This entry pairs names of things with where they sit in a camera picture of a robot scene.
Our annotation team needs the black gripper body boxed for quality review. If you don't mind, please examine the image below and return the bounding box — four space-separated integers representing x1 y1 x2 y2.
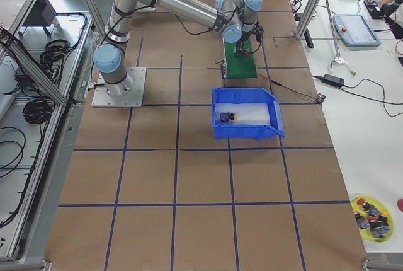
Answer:
237 31 252 49

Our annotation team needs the yellow push button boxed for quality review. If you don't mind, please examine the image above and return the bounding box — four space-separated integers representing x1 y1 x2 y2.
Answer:
219 112 238 123

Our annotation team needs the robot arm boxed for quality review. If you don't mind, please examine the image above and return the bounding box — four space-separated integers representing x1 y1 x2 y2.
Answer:
93 0 263 107

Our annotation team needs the yellow plate of buttons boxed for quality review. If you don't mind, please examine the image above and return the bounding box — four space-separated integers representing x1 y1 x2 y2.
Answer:
351 195 394 243

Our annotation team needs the green conveyor belt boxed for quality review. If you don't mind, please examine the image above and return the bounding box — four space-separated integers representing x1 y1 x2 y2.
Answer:
217 0 259 80

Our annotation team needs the blue bin right side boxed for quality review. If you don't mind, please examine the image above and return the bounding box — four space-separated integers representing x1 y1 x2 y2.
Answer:
212 88 285 140

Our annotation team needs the grabber reacher tool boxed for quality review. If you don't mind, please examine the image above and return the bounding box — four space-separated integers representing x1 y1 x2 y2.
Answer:
325 0 356 76

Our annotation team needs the black power adapter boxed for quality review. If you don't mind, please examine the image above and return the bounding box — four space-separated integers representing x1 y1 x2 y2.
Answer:
323 74 344 88

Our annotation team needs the teach pendant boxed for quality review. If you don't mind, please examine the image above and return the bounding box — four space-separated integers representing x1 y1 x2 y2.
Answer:
332 14 381 47

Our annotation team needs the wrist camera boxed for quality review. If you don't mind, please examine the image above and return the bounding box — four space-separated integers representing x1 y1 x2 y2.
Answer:
253 25 264 42

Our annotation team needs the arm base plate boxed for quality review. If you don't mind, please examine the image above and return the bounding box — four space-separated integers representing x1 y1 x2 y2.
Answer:
91 67 147 108

